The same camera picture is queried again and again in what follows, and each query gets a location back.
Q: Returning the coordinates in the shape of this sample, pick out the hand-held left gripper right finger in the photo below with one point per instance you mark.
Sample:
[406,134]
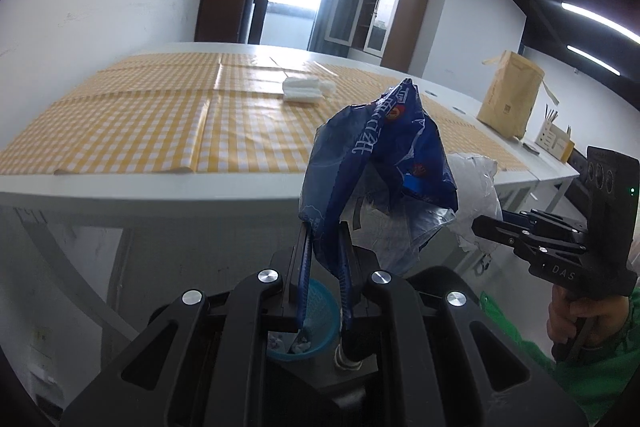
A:
[348,267]

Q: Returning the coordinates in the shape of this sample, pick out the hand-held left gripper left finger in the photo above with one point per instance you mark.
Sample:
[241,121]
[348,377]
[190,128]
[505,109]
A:
[295,267]

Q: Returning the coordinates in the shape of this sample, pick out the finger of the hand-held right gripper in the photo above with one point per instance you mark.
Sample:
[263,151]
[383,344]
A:
[545,224]
[505,234]

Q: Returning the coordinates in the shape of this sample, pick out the blue plastic basket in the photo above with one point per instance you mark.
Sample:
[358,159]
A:
[322,312]

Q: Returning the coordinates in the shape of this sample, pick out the white plastic bag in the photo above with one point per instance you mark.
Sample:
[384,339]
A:
[475,187]

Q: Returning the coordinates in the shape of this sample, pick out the blue plastic bag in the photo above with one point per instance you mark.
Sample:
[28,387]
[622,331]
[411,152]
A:
[350,147]

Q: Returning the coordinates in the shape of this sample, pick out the person's right forearm green sleeve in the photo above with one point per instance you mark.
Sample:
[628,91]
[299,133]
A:
[600,382]

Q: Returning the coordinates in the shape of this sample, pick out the person's right hand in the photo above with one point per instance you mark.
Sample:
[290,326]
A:
[605,314]

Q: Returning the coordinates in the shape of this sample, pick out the crumpled paper scraps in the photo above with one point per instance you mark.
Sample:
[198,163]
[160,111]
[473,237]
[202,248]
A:
[300,347]

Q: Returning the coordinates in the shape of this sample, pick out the white desktop organizer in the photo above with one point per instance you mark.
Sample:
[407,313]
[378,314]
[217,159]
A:
[552,139]

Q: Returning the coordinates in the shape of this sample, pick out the brown paper bag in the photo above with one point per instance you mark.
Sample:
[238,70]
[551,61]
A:
[510,97]

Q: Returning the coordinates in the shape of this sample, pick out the white table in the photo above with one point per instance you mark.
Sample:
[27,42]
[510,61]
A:
[150,207]

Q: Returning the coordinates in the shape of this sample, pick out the ceiling tube light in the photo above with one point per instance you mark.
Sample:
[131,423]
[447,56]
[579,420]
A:
[595,19]
[592,59]

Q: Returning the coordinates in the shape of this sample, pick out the white folded cloth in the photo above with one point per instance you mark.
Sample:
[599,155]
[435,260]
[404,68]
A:
[300,89]

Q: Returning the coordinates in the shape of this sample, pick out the yellow checkered tablecloth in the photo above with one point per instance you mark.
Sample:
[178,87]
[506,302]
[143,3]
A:
[125,122]

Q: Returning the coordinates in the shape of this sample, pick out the brown cabinet with glass doors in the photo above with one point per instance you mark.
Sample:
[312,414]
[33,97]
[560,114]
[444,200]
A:
[405,22]

